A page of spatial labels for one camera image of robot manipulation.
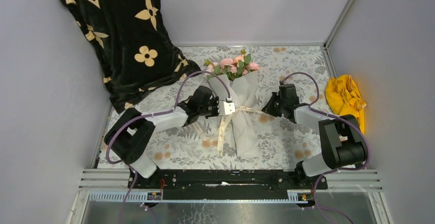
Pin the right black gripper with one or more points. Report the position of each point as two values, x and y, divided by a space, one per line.
269 108

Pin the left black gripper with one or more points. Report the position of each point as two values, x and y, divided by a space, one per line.
215 102

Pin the white translucent wrapping paper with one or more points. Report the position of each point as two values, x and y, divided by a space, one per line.
242 90

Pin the cream printed ribbon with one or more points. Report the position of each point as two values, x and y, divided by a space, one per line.
225 121

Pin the pink fake flower bouquet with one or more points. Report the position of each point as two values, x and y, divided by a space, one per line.
233 68

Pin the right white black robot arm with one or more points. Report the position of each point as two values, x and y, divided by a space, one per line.
341 141

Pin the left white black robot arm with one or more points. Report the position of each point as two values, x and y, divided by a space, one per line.
130 135

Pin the black blanket with cream flowers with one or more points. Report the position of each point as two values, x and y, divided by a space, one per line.
132 46

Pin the floral patterned table mat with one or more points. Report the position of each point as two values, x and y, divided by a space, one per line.
281 144

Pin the yellow cloth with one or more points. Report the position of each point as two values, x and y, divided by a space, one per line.
344 98

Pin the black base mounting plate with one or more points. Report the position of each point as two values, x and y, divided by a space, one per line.
226 184

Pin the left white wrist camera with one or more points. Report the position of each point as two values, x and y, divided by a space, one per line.
226 107

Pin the aluminium frame rail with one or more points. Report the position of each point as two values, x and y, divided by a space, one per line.
367 181

